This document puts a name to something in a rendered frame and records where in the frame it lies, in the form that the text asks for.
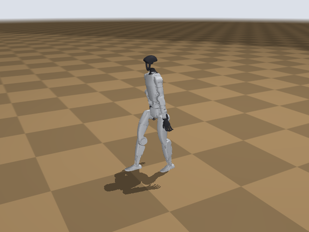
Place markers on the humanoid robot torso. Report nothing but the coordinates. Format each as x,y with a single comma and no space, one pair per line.
152,94

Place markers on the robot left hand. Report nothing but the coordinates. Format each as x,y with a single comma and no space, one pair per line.
166,124

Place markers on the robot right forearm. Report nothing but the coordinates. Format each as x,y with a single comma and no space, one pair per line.
150,102

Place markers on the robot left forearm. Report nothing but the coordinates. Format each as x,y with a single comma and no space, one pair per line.
162,104

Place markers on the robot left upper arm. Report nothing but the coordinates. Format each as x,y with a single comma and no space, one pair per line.
159,86

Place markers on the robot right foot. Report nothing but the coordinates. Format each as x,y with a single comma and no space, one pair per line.
133,167

